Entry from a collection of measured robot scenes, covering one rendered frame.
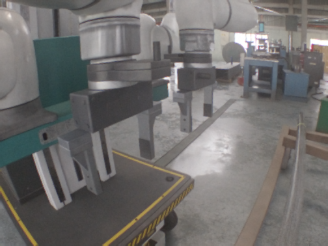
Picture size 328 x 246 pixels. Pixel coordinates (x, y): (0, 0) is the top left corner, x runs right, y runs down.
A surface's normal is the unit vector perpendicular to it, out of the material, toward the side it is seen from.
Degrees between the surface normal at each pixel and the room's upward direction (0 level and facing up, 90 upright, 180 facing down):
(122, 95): 90
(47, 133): 90
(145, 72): 90
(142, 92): 90
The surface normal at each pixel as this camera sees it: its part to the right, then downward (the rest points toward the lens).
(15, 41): 0.92, 0.04
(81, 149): 0.82, 0.17
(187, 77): -0.57, 0.30
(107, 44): 0.19, 0.33
